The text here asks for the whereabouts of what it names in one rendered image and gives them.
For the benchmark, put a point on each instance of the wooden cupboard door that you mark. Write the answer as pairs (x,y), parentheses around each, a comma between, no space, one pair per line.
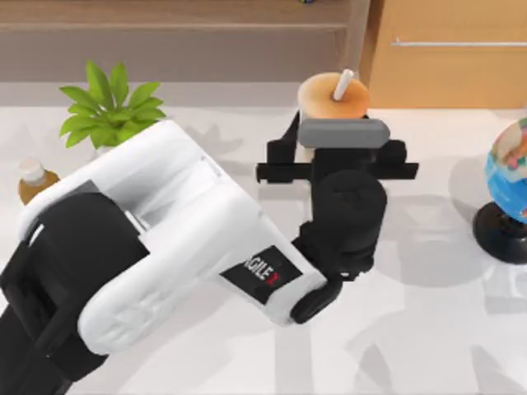
(449,74)

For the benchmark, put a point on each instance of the pale grey rounded box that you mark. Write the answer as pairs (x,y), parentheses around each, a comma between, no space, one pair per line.
(343,133)

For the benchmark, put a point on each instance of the brown bottle with white cap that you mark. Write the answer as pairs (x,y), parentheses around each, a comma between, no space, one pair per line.
(35,183)

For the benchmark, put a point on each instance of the wooden open shelf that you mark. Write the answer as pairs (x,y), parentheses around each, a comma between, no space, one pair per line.
(177,33)

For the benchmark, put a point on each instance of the green plant in white pot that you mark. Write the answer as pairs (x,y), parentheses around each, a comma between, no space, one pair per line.
(109,105)

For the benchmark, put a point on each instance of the orange drink cup with straw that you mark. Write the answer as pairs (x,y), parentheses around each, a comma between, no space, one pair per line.
(325,96)

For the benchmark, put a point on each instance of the blue globe on black stand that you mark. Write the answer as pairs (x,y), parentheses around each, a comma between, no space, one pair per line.
(508,164)

